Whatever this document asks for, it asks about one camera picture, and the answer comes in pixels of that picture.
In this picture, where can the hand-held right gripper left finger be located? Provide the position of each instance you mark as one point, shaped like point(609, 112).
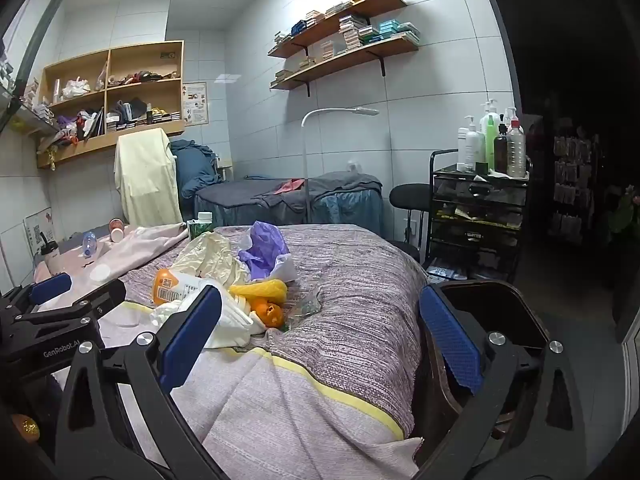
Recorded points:
point(192, 335)

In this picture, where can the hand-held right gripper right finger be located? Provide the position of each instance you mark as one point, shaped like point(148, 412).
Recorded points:
point(450, 340)

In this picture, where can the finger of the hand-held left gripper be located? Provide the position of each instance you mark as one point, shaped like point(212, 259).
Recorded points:
point(50, 286)
point(95, 297)

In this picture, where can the white tissue paper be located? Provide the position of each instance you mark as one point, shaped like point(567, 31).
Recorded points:
point(230, 325)

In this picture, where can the brown plastic trash bin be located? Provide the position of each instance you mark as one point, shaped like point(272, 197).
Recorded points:
point(500, 305)

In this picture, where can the orange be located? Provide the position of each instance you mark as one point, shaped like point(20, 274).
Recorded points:
point(267, 312)

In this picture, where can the cream plastic bag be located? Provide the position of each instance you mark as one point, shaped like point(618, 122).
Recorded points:
point(215, 257)

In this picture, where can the yellow foam fruit net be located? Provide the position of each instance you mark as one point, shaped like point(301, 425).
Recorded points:
point(262, 290)

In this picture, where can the green white milk carton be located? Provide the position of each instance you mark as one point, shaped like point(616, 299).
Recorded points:
point(202, 220)

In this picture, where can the purple plastic bag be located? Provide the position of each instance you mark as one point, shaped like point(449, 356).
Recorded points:
point(267, 245)

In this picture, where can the clear plastic wrapper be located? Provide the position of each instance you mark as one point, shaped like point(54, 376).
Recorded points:
point(306, 305)

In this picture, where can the black pump dispenser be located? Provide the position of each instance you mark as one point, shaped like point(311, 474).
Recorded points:
point(48, 251)

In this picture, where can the blue water bottle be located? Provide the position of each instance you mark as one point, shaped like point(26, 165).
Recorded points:
point(89, 246)

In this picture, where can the pink bed sheet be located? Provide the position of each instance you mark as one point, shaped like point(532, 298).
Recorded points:
point(140, 250)

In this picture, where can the blue white printed packet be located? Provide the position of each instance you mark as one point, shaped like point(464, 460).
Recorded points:
point(447, 273)

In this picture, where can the black mesh drawer cart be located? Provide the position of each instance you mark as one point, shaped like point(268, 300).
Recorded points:
point(480, 220)

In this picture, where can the pale yellow cloth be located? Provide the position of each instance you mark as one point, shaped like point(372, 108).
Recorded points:
point(145, 175)

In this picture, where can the massage bed with grey cover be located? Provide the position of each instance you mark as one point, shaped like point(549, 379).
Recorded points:
point(240, 192)

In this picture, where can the black stool chair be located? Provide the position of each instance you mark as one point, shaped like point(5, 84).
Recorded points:
point(410, 195)

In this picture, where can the blue cloth pile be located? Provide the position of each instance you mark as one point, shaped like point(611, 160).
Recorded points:
point(195, 165)

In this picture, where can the red cloth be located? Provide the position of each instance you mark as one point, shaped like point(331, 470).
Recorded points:
point(287, 187)

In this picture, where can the small black jar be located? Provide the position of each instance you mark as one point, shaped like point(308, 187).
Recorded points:
point(482, 167)

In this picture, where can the brown pump bottle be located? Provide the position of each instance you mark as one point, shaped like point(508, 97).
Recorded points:
point(501, 150)

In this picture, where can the display rack of packets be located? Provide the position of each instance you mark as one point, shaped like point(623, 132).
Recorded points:
point(575, 185)

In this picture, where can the green pump bottle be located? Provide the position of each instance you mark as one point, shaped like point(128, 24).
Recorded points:
point(490, 140)

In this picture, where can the potted plant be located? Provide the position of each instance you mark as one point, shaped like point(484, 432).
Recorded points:
point(622, 215)

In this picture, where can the small white pump bottle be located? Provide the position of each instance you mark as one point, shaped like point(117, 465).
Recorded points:
point(509, 115)

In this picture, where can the white floor lamp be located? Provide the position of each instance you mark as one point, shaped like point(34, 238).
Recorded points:
point(320, 111)

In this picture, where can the wall poster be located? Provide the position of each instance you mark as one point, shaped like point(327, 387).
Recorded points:
point(37, 225)
point(195, 105)

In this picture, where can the white wall socket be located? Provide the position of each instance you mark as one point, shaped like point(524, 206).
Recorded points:
point(410, 232)

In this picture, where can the wooden wall cabinet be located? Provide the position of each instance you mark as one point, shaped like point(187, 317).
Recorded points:
point(90, 146)

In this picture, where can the wooden wall shelf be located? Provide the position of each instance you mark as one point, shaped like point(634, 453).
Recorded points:
point(350, 57)
point(350, 15)

